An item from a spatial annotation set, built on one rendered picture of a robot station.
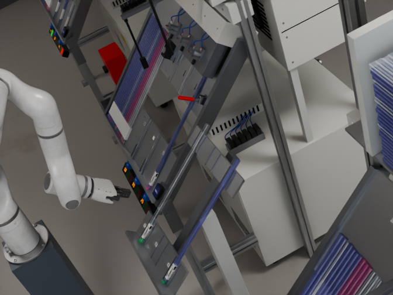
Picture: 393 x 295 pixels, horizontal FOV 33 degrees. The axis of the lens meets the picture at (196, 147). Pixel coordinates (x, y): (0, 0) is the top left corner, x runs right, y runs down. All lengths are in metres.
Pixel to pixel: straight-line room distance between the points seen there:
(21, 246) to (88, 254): 0.94
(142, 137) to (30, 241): 0.60
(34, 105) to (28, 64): 3.04
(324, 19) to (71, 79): 2.71
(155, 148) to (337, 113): 0.77
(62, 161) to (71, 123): 2.07
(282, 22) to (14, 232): 1.24
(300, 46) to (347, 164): 0.68
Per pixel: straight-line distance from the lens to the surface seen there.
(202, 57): 2.32
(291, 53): 2.38
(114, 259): 3.41
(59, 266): 2.68
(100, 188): 2.45
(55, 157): 2.29
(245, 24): 2.19
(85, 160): 4.03
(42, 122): 2.19
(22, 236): 2.58
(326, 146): 2.72
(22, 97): 2.17
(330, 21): 2.42
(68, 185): 2.30
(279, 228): 2.88
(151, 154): 2.61
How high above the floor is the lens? 2.46
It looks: 41 degrees down
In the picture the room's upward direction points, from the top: 22 degrees counter-clockwise
